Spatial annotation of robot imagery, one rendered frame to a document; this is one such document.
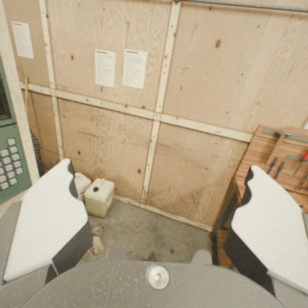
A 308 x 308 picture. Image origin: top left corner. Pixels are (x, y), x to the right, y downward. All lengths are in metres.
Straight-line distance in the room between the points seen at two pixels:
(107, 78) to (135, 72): 0.29
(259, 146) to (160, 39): 1.21
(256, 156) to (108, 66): 1.58
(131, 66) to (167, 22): 0.44
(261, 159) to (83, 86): 1.85
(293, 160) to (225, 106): 0.72
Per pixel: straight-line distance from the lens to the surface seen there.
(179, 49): 1.57
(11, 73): 0.89
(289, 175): 1.83
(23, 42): 2.44
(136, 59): 1.66
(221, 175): 1.81
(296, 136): 1.68
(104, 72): 1.80
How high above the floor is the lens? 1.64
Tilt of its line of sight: 27 degrees down
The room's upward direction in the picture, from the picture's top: 10 degrees clockwise
